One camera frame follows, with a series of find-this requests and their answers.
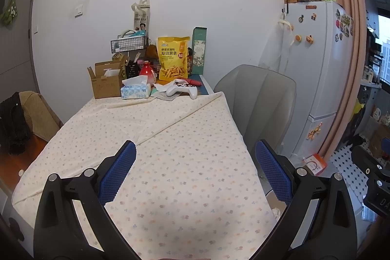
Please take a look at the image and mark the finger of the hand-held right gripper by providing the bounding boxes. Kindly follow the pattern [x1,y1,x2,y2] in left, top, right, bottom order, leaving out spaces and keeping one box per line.
[351,144,390,180]

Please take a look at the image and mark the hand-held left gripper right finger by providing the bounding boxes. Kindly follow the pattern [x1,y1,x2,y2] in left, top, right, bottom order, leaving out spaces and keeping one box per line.
[255,139,358,260]

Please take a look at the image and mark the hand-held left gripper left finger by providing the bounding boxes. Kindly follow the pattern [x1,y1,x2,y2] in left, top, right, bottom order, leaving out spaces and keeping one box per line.
[33,140,137,260]

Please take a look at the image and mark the beige round waste bin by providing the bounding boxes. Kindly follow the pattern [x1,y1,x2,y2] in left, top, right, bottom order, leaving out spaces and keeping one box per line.
[264,187,288,222]

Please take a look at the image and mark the black garment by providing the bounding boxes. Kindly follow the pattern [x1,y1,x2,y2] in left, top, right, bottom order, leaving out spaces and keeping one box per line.
[346,135,366,148]

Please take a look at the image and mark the brown cardboard carton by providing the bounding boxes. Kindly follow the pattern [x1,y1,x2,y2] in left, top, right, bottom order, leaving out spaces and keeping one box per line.
[367,124,390,157]

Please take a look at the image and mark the orange white box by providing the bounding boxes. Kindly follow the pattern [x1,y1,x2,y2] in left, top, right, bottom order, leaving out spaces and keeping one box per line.
[302,153,326,177]

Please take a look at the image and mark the golden orange magnet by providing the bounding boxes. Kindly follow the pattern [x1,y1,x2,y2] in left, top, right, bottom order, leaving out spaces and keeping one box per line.
[307,123,323,142]

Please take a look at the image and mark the floral tablecloth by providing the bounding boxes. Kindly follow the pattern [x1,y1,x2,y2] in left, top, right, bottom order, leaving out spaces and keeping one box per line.
[11,91,278,260]

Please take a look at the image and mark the grey upholstered chair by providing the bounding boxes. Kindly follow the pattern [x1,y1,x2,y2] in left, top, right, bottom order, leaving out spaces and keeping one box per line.
[213,64,297,157]

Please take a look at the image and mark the blue white tissue box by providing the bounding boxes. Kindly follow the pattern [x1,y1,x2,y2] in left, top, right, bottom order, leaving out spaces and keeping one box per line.
[120,75,152,100]

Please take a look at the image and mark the open cardboard box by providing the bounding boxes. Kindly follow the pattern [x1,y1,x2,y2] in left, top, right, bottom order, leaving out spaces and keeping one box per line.
[88,60,127,100]

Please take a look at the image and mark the red vase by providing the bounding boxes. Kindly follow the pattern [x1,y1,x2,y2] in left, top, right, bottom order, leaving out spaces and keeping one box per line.
[139,62,156,87]

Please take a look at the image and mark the white game controller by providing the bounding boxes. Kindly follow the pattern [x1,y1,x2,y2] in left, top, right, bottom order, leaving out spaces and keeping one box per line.
[165,79,198,100]

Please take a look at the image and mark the white refrigerator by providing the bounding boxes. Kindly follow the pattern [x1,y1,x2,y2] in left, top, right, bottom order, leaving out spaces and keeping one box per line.
[279,1,354,163]

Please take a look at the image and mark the black pen holder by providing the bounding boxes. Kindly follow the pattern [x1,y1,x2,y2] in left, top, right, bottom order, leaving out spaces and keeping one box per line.
[125,53,141,79]

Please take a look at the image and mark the window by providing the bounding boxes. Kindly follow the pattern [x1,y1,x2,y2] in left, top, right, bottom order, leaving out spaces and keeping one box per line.
[378,15,390,87]

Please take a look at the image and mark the black jacket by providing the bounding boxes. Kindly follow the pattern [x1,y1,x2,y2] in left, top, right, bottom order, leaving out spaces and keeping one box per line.
[0,92,31,155]

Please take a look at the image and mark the brown plush toy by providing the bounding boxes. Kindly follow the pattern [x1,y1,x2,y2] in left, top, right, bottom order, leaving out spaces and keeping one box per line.
[145,45,159,61]

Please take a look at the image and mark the yellow snack bag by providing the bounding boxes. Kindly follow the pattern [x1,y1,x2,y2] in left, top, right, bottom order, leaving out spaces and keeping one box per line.
[157,36,191,81]

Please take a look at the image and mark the translucent white plastic bag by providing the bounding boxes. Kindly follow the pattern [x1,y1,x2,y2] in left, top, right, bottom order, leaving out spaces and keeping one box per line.
[262,19,294,72]

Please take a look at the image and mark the cluster of colourful magnets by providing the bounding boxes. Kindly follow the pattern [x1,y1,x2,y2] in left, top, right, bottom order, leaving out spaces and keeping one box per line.
[335,9,354,43]

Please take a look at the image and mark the tall green box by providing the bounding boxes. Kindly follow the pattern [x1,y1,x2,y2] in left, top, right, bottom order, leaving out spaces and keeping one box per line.
[191,27,208,75]

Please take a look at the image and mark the white tote bag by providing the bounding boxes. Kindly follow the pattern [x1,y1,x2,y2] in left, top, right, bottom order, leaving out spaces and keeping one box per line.
[132,0,152,35]

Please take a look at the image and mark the grey door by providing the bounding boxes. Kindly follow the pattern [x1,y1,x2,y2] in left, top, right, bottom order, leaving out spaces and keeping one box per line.
[0,0,40,93]

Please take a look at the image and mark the green hanging decoration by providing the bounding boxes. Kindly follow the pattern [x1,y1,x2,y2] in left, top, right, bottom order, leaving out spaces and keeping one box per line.
[0,0,18,27]

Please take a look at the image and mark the long black wire basket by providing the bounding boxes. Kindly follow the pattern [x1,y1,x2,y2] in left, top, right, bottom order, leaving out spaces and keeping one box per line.
[110,36,149,54]

